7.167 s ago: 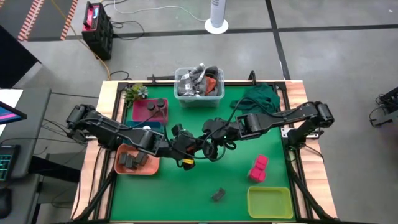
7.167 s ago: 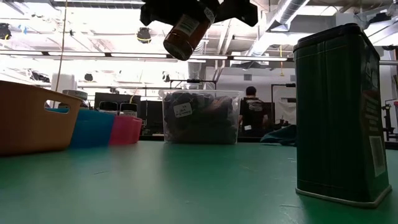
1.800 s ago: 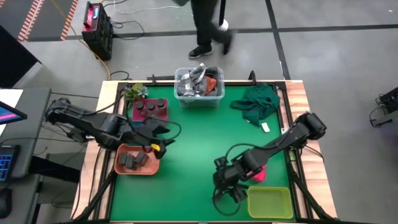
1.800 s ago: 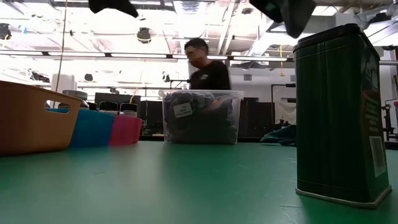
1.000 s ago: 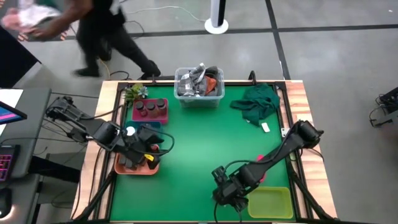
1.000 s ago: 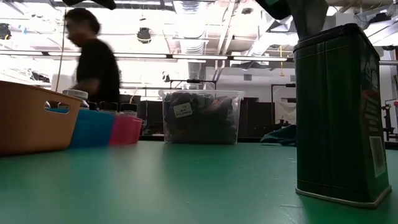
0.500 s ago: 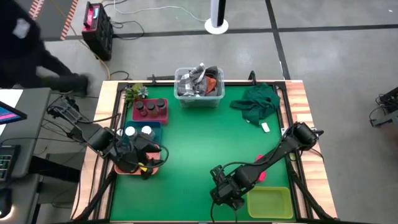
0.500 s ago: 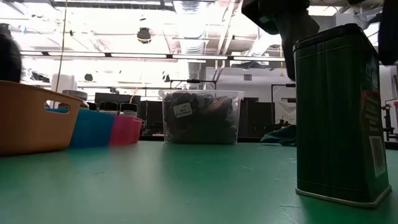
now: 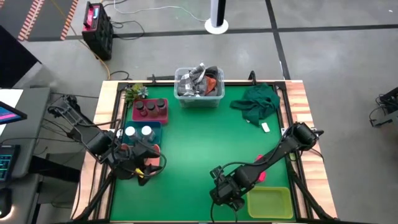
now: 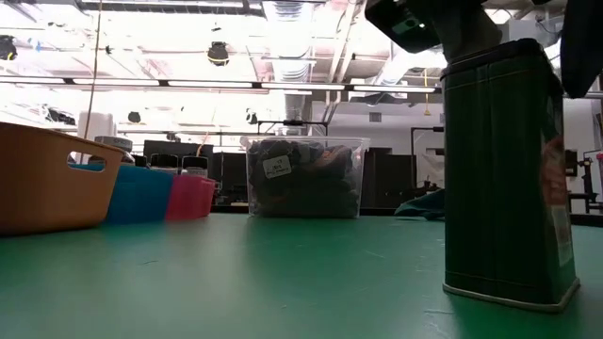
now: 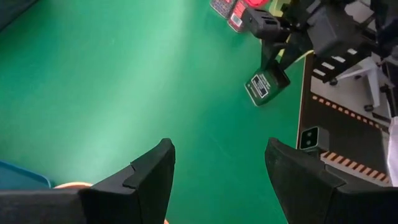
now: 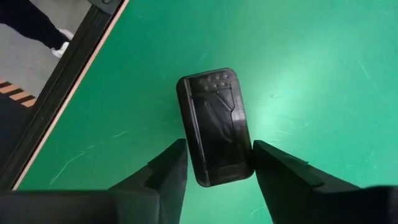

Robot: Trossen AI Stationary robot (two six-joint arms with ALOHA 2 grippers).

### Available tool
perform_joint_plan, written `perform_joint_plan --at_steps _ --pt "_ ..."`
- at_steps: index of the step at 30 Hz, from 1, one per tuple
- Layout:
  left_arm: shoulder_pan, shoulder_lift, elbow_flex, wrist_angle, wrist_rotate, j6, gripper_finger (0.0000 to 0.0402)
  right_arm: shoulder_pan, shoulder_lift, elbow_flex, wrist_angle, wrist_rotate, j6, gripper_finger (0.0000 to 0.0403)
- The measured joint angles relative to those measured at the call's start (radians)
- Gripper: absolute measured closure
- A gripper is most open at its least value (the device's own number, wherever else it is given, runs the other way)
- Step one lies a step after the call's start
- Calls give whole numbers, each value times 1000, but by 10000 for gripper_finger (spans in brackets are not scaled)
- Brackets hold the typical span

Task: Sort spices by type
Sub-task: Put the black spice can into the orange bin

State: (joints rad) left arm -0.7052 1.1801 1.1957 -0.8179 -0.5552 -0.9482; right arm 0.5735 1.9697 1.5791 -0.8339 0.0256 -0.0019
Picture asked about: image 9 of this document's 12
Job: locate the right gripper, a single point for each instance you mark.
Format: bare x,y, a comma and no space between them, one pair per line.
225,188

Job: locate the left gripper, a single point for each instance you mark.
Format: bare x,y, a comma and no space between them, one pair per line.
132,161

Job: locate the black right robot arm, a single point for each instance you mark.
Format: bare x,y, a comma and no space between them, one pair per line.
280,148

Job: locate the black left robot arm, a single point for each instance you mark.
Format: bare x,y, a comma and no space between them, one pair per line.
93,141

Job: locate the yellow-green plastic basket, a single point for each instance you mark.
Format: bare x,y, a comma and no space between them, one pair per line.
269,202

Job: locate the teal plastic basket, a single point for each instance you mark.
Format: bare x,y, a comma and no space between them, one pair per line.
157,138

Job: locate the pink plastic basket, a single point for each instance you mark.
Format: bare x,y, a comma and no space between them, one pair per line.
262,175

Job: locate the red plastic basket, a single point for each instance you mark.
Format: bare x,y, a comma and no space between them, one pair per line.
155,119

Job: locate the black lid spice jar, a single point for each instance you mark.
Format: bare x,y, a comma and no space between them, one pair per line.
161,103
140,106
151,107

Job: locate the small artificial plant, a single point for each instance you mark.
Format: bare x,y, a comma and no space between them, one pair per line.
136,92

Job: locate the small white block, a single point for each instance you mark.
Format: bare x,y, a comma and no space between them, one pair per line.
265,127

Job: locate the clear plastic storage bin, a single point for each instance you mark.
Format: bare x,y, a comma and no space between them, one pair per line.
199,101

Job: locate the grey cloth bundle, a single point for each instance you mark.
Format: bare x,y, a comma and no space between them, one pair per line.
196,82

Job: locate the dark green cloth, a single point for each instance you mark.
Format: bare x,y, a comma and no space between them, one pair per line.
256,101

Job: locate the grey desk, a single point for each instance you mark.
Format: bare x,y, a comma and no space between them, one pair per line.
32,130

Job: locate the black table clamp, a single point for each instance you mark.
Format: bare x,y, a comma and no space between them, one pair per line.
252,77

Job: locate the black backlit keyboard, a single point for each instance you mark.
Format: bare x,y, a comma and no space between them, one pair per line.
7,163

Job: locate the black computer mouse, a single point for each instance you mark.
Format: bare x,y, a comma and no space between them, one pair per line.
4,202

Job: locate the black crate with pink top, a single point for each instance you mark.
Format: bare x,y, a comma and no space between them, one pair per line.
99,34

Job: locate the computer monitor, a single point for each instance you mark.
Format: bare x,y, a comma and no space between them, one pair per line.
11,113

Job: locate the white paper sheet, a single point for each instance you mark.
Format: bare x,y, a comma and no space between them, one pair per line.
11,96

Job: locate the pole stand with white base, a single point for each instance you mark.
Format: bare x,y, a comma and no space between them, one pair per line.
216,21

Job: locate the black partition panel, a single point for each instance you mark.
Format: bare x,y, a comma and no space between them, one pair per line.
14,59

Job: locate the black neighbouring robot equipment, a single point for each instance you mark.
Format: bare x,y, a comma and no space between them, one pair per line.
387,107

